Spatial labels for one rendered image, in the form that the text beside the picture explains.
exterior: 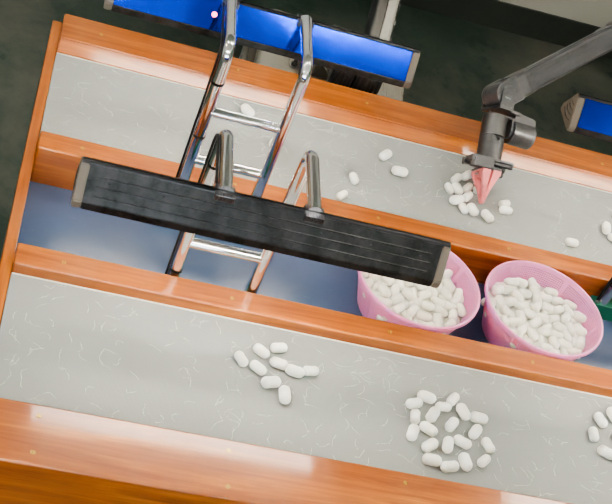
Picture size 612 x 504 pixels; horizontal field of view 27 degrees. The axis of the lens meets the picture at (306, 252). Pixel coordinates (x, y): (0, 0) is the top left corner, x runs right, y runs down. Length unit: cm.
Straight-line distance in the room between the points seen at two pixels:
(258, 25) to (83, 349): 72
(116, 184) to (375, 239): 43
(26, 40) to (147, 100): 139
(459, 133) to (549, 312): 53
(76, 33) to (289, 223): 98
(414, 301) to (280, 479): 59
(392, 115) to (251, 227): 100
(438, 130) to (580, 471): 94
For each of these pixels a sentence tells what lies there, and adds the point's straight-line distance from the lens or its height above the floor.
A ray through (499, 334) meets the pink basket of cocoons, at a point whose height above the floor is 73.
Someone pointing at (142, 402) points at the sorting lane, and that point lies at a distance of 215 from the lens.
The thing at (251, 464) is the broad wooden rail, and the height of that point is 76.
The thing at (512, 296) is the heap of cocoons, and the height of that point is 73.
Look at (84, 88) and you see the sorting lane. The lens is 273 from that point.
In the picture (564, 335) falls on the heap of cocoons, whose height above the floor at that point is 74.
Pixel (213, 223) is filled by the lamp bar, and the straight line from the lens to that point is 200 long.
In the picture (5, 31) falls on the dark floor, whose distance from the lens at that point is 411.
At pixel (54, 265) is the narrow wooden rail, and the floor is 77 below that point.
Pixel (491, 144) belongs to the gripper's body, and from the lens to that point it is 284.
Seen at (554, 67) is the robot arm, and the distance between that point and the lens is 296.
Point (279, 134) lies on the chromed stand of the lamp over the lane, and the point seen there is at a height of 95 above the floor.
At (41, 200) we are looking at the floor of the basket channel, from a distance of 253.
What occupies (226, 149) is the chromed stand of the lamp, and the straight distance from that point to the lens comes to 206.
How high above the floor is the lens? 237
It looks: 40 degrees down
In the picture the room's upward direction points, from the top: 25 degrees clockwise
